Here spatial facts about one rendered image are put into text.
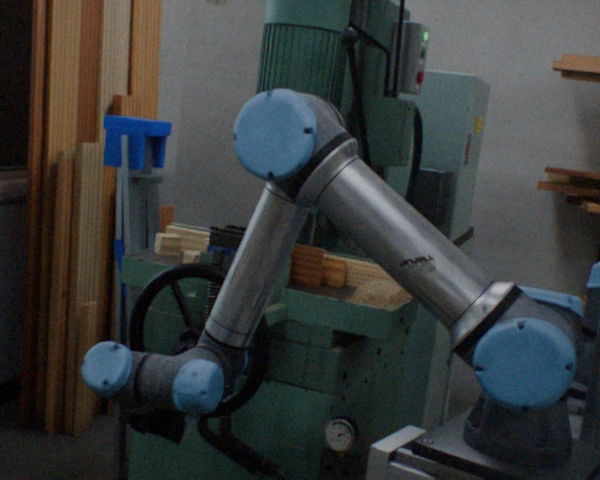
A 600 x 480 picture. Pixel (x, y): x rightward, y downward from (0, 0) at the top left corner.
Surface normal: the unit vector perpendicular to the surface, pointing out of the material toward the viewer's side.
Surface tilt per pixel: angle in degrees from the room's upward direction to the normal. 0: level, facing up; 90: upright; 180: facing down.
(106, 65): 86
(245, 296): 96
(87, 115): 87
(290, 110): 86
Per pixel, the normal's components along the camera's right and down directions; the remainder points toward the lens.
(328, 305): -0.37, 0.09
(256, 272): 0.00, 0.25
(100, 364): -0.25, -0.41
